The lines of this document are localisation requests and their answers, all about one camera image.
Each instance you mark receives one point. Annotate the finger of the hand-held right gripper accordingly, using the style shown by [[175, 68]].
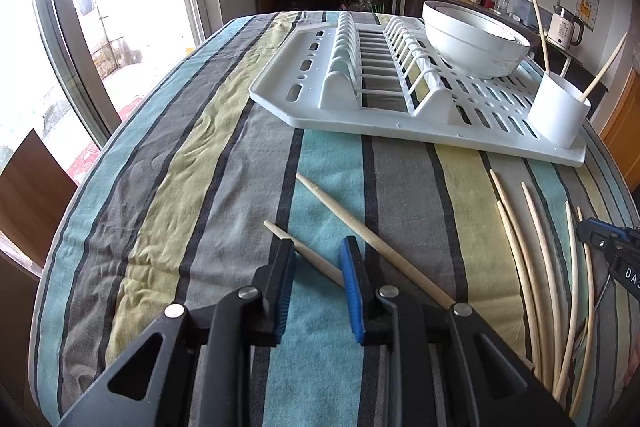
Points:
[[607, 226], [595, 239]]

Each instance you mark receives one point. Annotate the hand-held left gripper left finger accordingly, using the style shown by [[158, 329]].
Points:
[[284, 302]]

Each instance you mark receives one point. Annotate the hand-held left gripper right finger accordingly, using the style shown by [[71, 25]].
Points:
[[350, 292]]

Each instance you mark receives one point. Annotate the pale wooden chopstick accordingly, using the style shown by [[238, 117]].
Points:
[[500, 208], [320, 264], [602, 69], [580, 213], [526, 189], [535, 14], [568, 210], [495, 176], [360, 232]]

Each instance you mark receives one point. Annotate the white plastic cup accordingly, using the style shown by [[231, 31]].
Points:
[[557, 117]]

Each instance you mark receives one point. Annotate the wooden door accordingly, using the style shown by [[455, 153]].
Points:
[[625, 137]]

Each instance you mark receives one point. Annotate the striped tablecloth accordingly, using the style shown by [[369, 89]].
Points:
[[200, 157]]

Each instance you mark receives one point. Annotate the white electric kettle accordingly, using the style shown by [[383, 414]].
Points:
[[562, 29]]

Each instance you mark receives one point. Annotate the large white bowl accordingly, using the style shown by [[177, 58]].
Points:
[[470, 49]]

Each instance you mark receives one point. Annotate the white plastic dish rack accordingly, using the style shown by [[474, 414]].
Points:
[[310, 57]]

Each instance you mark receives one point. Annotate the drinking glass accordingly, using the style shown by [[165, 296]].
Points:
[[503, 5]]

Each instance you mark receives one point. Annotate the small white bowl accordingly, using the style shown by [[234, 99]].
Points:
[[475, 19]]

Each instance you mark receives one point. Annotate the brown wooden board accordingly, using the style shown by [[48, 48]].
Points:
[[30, 202]]

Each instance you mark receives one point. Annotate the glass sliding door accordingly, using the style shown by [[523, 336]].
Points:
[[55, 32]]

